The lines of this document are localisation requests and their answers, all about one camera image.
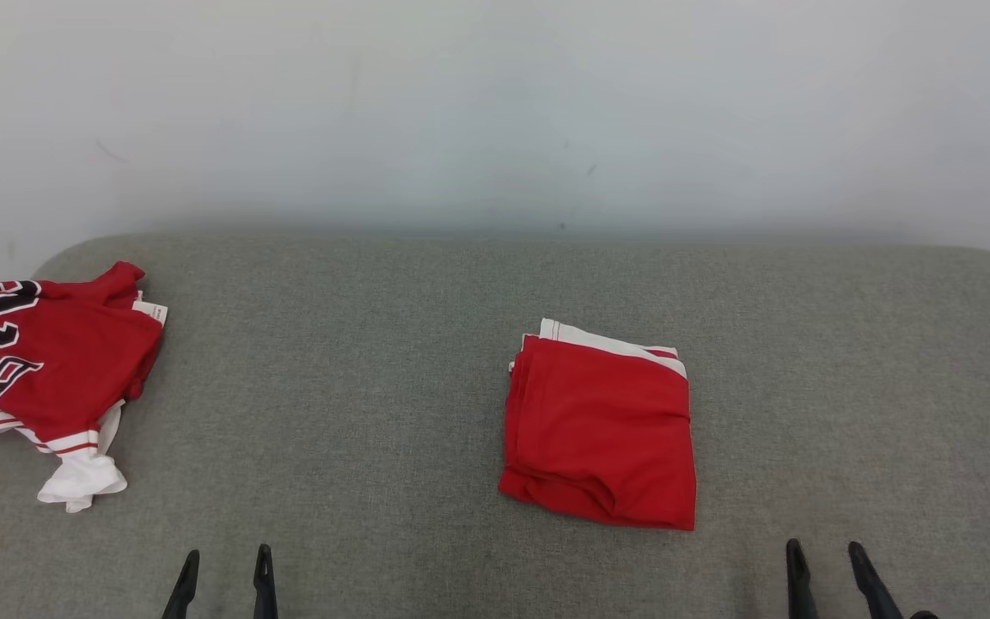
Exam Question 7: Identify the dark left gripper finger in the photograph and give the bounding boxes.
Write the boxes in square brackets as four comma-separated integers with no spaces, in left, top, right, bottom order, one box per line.
[253,543,280,619]
[162,550,202,619]

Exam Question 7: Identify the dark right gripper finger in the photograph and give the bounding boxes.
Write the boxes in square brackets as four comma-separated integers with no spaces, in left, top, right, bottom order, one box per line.
[847,542,905,619]
[785,539,820,619]

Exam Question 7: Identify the red shorts with white trim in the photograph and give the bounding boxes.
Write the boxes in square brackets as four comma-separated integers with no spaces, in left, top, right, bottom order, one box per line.
[498,318,698,531]

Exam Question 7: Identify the red jersey with black number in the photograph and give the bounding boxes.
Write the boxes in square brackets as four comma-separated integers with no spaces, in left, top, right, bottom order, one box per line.
[0,261,169,514]

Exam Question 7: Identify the grey fabric sofa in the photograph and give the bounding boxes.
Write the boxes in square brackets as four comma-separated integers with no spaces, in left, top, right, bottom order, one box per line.
[0,234,990,619]

